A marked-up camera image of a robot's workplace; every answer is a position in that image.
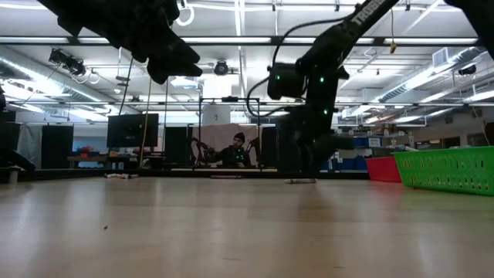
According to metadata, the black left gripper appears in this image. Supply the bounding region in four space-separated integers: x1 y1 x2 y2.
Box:
103 0 204 85

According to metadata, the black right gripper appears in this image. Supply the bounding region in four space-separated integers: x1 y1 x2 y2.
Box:
287 106 354 179

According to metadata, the black partition panel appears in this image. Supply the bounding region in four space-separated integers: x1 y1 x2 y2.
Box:
41 125 75 171
261 126 290 172
164 126 193 171

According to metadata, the shelf with blue bins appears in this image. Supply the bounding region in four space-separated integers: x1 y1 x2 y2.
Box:
331 134 383 171

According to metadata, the red plastic basket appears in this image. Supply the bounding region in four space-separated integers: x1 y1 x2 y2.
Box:
365 156 402 184

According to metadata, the person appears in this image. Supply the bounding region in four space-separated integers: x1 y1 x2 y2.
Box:
215 131 252 168

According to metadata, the low background table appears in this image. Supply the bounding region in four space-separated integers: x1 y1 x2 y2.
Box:
66 154 140 171

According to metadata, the green plastic basket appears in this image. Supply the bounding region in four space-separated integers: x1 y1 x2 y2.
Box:
392 145 494 197

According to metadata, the yellow hanging tag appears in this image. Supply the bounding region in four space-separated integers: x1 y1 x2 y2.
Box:
388 19 398 55

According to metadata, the black overhead camera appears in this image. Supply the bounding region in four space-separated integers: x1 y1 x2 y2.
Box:
213 59 230 76

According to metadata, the white cable loop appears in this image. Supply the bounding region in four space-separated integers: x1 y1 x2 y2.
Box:
175 3 195 28

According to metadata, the black metal stand frame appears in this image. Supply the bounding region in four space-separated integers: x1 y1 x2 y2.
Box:
198 96 261 171

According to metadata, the black ceiling-mounted camera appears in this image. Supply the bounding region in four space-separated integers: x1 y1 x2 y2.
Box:
48 48 86 76

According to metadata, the black table frame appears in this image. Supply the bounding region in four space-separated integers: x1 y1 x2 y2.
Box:
0 148 370 185

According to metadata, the black overhead frame beam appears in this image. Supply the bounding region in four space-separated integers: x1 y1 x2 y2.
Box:
0 35 494 47

